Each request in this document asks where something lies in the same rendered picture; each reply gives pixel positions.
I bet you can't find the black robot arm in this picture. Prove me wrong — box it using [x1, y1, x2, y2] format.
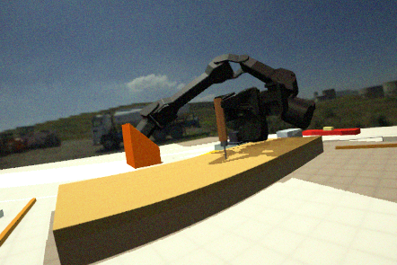
[136, 54, 315, 143]

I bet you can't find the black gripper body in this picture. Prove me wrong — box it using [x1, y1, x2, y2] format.
[237, 81, 288, 119]

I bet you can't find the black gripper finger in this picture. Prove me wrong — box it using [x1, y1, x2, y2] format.
[223, 92, 238, 120]
[221, 87, 260, 118]

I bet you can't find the awl with brown wooden handle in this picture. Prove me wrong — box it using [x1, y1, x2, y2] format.
[214, 98, 228, 158]

